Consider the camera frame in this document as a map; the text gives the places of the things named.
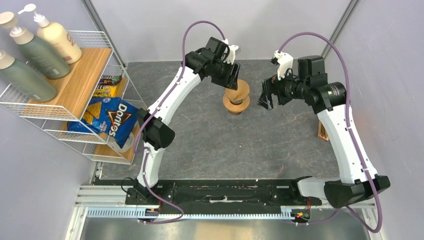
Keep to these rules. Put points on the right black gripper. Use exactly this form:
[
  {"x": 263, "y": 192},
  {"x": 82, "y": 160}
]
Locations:
[{"x": 272, "y": 84}]

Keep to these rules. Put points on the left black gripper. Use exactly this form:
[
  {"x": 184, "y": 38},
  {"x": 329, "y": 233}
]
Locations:
[{"x": 229, "y": 81}]

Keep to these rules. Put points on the brown paper coffee filter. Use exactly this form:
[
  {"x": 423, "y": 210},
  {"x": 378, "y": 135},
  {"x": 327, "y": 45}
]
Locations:
[{"x": 238, "y": 96}]

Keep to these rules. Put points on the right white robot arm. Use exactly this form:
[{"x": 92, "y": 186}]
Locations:
[{"x": 357, "y": 174}]

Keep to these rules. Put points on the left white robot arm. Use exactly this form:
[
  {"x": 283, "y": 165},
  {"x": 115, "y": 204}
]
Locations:
[{"x": 217, "y": 61}]

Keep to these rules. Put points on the wooden filter holder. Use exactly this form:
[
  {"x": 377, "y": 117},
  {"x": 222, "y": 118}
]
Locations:
[{"x": 322, "y": 133}]

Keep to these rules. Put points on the yellow candy bag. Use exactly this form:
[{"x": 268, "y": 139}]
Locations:
[{"x": 107, "y": 86}]

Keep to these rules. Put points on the blue Doritos chip bag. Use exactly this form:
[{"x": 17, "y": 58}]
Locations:
[{"x": 109, "y": 115}]

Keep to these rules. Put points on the cream pump bottle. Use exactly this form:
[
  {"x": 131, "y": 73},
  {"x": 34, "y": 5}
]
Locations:
[{"x": 55, "y": 34}]

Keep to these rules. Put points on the green pump bottle middle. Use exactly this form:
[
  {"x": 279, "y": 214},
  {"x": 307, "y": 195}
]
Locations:
[{"x": 39, "y": 53}]

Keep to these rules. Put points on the green pump bottle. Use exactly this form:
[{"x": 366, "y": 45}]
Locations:
[
  {"x": 39, "y": 53},
  {"x": 25, "y": 79}
]

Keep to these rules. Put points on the green pump bottle front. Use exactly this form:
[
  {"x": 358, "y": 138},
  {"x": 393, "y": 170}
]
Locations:
[{"x": 25, "y": 79}]

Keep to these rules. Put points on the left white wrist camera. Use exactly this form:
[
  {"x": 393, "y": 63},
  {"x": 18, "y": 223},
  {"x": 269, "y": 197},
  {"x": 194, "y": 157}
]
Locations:
[{"x": 231, "y": 52}]

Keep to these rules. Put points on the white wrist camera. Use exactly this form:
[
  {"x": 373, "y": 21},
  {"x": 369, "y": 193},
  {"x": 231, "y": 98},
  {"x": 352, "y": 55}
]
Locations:
[
  {"x": 231, "y": 52},
  {"x": 284, "y": 61}
]

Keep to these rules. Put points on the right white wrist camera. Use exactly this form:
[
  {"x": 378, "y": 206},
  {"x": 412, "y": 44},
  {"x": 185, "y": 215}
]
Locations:
[{"x": 284, "y": 61}]

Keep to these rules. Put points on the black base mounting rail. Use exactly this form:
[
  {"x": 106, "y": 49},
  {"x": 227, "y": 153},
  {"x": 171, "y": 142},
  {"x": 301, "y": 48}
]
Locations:
[{"x": 172, "y": 200}]

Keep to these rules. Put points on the white wire shelf rack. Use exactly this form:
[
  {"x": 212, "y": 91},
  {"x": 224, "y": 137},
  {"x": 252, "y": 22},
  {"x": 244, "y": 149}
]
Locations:
[{"x": 74, "y": 91}]

